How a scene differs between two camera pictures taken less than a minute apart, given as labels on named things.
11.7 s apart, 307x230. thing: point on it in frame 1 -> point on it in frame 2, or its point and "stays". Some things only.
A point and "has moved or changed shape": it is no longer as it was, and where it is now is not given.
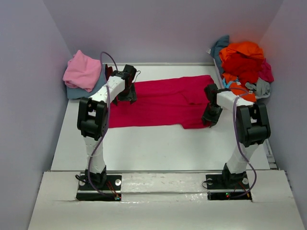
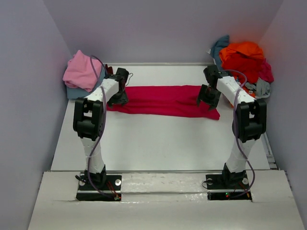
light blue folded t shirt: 77,93 stays
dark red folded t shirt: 108,71 stays
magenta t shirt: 176,102 has moved or changed shape
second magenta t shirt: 265,73 stays
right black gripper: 206,116 -> 214,102
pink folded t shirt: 82,72 stays
